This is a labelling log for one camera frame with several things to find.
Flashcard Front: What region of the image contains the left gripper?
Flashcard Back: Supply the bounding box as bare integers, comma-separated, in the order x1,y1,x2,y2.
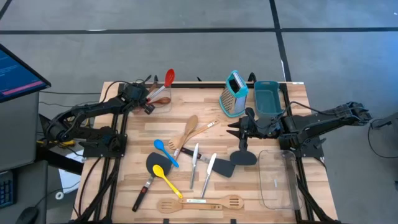
120,84,156,115

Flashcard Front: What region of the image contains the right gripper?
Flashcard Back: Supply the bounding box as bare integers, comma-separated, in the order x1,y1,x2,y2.
226,116,282,141

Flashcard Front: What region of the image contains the brown glossy spoon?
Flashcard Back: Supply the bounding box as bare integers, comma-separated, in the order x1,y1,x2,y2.
146,96,172,108

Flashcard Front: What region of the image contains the red spoon metal shaft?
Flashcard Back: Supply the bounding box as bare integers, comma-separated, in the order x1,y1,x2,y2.
146,68,176,103

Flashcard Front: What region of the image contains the yellow silicone spoon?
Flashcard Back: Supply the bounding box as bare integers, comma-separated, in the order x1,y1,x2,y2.
152,164,184,200

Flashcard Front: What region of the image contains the clear plastic bin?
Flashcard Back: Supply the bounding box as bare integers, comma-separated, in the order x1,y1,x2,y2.
257,149,303,211
132,83,173,114

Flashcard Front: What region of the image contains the teal steel box grater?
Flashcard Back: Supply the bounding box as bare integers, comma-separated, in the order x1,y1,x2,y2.
218,70,249,118

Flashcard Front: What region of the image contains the blue silicone spoon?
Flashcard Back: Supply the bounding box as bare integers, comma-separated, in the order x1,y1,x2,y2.
154,139,180,169

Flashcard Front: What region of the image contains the teal plastic basket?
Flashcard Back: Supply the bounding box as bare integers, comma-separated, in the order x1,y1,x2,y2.
253,80,285,118

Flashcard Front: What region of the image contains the forked wooden spoon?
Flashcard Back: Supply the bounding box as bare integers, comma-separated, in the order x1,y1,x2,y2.
168,119,221,151

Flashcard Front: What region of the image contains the plain wooden spoon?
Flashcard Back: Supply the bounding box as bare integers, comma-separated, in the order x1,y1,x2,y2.
173,114,199,158

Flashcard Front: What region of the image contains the white paper sheet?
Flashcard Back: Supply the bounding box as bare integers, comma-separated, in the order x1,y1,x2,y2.
58,149,82,194

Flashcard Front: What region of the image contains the grey cabinet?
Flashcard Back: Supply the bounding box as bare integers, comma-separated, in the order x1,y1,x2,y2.
0,91,41,172

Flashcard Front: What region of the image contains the computer monitor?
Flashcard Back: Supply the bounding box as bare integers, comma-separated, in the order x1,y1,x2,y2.
0,43,52,104

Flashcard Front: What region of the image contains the black computer mouse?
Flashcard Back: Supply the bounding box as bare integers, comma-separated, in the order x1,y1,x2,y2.
15,206,40,224

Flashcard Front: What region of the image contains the dark keyboard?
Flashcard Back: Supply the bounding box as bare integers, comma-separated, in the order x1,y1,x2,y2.
0,170,16,208

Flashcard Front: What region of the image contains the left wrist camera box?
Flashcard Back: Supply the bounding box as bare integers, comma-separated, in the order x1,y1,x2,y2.
129,82,149,98

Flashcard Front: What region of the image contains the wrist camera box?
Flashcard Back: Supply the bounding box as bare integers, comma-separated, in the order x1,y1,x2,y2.
255,117,280,138
129,82,149,98

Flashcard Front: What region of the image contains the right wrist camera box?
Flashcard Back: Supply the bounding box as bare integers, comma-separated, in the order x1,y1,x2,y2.
255,117,280,138

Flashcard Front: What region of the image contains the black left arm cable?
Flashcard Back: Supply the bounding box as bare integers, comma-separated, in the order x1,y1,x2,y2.
99,80,133,105

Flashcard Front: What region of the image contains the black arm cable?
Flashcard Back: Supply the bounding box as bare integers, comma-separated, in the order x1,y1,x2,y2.
279,101,318,121
99,80,133,105

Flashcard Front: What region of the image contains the black aluminium table frame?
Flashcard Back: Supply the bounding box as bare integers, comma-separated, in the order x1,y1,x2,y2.
73,73,340,224

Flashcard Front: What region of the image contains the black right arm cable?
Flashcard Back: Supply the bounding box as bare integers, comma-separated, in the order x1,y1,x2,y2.
279,101,318,121

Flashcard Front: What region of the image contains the black floor cable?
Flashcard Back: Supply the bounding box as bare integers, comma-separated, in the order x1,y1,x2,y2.
368,118,398,159
39,90,103,108

